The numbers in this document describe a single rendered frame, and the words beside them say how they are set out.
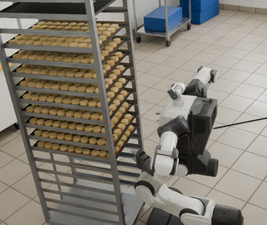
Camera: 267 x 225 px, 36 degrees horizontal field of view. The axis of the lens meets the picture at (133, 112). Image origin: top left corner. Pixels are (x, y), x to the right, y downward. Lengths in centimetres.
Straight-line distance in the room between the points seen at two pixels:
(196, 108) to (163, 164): 49
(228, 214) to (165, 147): 92
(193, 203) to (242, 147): 124
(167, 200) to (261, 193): 94
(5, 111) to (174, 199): 220
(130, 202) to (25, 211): 89
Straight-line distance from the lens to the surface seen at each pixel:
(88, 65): 227
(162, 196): 284
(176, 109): 237
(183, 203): 285
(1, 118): 439
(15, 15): 239
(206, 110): 235
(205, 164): 254
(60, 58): 240
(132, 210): 313
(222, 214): 281
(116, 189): 266
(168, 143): 206
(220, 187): 351
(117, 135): 264
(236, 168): 371
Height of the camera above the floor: 231
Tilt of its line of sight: 31 degrees down
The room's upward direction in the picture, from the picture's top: 6 degrees counter-clockwise
